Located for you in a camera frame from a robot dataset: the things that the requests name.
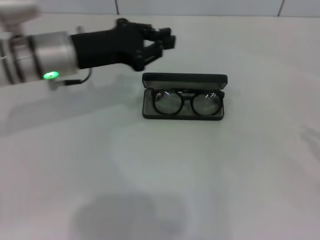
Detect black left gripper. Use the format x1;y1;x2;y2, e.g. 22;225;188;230
70;18;178;73

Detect black framed glasses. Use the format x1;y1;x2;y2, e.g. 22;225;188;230
150;88;226;117

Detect black glasses case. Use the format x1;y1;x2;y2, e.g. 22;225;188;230
141;72;229;122

